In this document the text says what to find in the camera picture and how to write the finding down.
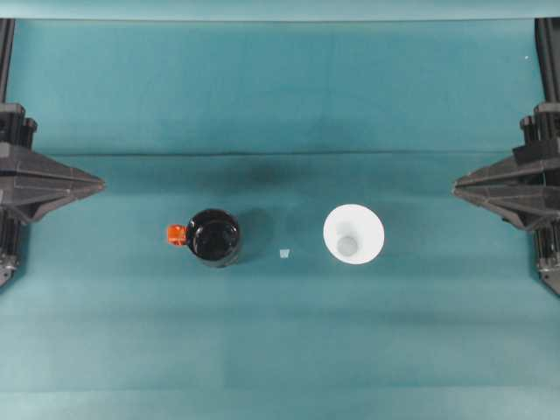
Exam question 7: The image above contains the black metal frame rail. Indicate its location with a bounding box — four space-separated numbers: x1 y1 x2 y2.
0 17 16 106
534 17 560 106

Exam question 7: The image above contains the black hexagonal base plate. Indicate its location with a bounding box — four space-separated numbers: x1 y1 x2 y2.
532 269 560 295
0 264 21 289

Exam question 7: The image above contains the white paper cup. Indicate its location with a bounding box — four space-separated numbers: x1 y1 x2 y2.
322 203 386 265

